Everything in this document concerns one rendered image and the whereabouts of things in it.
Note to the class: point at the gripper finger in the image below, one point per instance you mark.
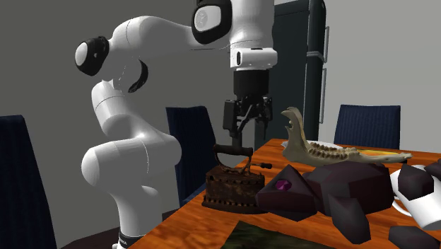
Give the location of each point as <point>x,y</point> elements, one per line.
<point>230,115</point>
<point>267,110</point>

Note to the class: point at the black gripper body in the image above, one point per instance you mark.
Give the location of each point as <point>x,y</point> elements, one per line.
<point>251,84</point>

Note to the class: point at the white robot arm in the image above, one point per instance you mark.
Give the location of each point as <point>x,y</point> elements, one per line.
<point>131,162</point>

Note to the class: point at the dark blue chair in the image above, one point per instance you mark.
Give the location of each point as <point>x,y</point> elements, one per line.
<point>193,138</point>
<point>20,186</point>
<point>367,126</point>

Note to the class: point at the pale animal jawbone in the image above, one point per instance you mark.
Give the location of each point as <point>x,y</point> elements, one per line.
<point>300,149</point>

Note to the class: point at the dark refrigerator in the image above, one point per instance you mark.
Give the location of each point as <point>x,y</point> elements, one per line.
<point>293,41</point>

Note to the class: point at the rusty antique flat iron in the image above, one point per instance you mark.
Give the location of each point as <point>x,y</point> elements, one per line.
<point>231,186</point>

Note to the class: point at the dark purple turtle figure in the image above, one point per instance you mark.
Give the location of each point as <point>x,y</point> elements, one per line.
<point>348,182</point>

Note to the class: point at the yellow flat object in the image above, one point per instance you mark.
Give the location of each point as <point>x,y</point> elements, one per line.
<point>379,152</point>

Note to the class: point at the orange wooden table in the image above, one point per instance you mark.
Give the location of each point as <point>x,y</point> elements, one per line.
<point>193,231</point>

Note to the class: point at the dark green mat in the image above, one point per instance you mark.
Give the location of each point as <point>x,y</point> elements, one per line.
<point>261,238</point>

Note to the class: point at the white mug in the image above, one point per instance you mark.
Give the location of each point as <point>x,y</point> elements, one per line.
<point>424,211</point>

